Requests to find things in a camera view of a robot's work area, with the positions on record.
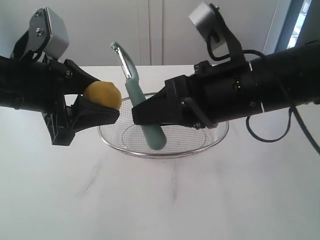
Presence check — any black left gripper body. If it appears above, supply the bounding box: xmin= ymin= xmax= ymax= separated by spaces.
xmin=0 ymin=57 xmax=75 ymax=146

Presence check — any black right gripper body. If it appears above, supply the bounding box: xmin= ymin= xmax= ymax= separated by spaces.
xmin=164 ymin=61 xmax=263 ymax=128

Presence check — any teal handled peeler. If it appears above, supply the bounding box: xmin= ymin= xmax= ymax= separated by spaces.
xmin=110 ymin=41 xmax=167 ymax=151

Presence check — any yellow lemon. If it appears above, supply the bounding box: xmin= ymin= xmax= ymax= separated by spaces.
xmin=83 ymin=81 xmax=122 ymax=110

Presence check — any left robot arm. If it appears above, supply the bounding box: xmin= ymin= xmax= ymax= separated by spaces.
xmin=0 ymin=57 xmax=120 ymax=146

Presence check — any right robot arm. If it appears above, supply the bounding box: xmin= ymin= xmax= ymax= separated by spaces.
xmin=131 ymin=40 xmax=320 ymax=129

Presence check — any white cabinet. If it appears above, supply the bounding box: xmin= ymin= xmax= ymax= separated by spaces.
xmin=0 ymin=0 xmax=284 ymax=66

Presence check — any oval metal wire basket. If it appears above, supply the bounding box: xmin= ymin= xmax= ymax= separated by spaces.
xmin=97 ymin=97 xmax=230 ymax=160

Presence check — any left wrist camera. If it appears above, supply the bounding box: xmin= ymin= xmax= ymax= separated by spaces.
xmin=10 ymin=7 xmax=70 ymax=63

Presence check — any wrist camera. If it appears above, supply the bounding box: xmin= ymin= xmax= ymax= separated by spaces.
xmin=189 ymin=2 xmax=226 ymax=50
xmin=10 ymin=7 xmax=70 ymax=63

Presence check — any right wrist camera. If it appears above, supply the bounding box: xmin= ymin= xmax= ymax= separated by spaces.
xmin=189 ymin=2 xmax=226 ymax=50

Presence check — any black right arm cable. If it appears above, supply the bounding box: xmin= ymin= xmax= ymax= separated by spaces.
xmin=207 ymin=29 xmax=320 ymax=154

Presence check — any window frame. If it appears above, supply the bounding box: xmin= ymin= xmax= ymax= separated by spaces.
xmin=262 ymin=0 xmax=320 ymax=54

